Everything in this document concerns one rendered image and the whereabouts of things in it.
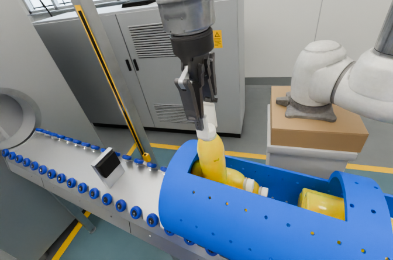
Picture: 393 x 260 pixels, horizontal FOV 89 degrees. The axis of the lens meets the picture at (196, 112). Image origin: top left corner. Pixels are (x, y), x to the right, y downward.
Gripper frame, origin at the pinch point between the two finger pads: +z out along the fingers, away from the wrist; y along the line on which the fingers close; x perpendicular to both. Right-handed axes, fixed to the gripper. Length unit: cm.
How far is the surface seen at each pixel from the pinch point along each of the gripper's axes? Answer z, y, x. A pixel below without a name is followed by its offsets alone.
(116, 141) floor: 135, -83, -182
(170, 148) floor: 135, -95, -105
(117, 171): 39, -1, -50
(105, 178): 37, 5, -49
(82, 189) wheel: 39, 12, -58
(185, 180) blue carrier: 14.2, 7.6, -4.6
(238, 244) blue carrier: 21.3, 14.2, 10.8
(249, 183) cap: 24.7, -3.6, 8.9
